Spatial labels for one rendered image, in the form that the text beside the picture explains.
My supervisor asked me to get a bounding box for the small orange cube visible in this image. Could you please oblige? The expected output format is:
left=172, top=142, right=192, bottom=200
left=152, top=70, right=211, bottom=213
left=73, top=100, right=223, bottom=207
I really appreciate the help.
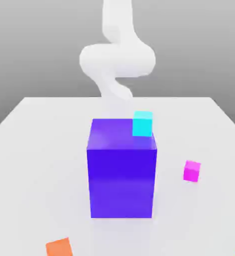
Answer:
left=45, top=237, right=74, bottom=256

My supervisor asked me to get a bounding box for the small magenta cube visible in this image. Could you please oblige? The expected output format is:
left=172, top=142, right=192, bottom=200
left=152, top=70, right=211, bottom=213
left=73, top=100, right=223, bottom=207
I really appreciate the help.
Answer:
left=182, top=159, right=202, bottom=183

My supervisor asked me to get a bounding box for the large purple box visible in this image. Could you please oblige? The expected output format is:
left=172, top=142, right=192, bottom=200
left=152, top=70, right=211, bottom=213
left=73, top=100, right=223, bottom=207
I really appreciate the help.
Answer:
left=86, top=118, right=158, bottom=219

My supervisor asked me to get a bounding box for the small cyan cube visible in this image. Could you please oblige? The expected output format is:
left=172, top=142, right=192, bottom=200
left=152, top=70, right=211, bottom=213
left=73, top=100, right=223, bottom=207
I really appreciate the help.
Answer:
left=132, top=110, right=154, bottom=138

